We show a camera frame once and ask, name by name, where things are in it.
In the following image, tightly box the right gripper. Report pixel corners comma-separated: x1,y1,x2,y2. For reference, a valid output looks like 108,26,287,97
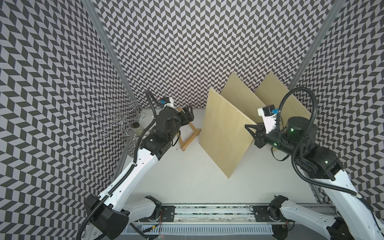
245,121,301,157

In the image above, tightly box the small wooden easel piece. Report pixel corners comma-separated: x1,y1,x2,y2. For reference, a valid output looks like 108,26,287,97
178,123,202,152

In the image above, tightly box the plywood board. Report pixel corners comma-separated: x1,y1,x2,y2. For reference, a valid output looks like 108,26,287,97
254,71,313,124
199,89,255,178
221,73,265,123

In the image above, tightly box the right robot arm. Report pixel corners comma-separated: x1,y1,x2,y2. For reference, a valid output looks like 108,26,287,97
245,114,384,240

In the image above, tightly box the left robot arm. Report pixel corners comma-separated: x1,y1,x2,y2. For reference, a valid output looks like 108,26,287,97
76,106,194,240

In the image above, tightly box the glass spice jar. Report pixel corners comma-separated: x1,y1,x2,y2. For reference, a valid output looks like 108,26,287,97
132,122,144,137

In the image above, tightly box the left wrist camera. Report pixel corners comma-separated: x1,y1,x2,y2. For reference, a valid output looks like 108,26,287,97
160,97,175,109

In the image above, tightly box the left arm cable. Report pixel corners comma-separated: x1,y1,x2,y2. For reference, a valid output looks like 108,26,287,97
75,89,164,240

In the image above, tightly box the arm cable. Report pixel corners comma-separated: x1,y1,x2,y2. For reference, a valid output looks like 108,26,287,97
269,86,362,197
75,89,164,240

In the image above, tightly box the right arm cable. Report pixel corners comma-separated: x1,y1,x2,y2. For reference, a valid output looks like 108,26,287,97
269,86,362,197

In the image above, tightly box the wire mug tree stand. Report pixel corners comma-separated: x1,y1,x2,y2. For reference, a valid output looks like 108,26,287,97
91,100,146,157

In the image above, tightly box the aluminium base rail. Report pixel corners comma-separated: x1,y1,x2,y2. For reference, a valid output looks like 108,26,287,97
86,203,343,235

